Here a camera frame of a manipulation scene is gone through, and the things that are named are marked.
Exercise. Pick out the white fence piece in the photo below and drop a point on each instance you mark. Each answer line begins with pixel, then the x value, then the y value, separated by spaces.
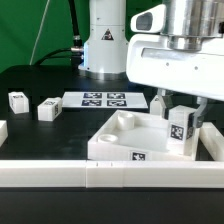
pixel 3 131
pixel 213 141

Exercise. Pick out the white left fence piece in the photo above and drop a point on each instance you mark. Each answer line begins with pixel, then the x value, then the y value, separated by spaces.
pixel 3 131

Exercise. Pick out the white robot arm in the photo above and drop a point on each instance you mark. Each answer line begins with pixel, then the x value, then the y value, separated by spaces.
pixel 105 52

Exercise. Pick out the white right fence piece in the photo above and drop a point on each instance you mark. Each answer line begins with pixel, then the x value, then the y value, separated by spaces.
pixel 213 141

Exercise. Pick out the white sheet with tags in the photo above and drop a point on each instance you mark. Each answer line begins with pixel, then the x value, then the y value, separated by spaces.
pixel 104 100

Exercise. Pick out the white square tabletop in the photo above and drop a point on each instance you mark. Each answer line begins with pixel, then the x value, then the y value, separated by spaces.
pixel 134 136

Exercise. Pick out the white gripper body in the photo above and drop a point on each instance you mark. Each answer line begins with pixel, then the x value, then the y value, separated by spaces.
pixel 179 47

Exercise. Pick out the white front fence rail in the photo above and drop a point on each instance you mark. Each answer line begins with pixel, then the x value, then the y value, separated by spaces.
pixel 115 174

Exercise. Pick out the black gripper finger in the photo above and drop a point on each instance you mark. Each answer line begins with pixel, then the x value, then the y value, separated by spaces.
pixel 196 118
pixel 165 99

